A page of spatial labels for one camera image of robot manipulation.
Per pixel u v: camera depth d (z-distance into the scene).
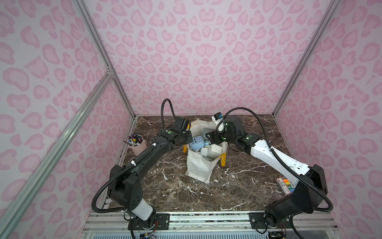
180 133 0.73
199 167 0.78
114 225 0.74
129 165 0.45
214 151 0.84
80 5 0.68
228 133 0.66
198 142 0.90
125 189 0.42
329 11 0.71
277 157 0.48
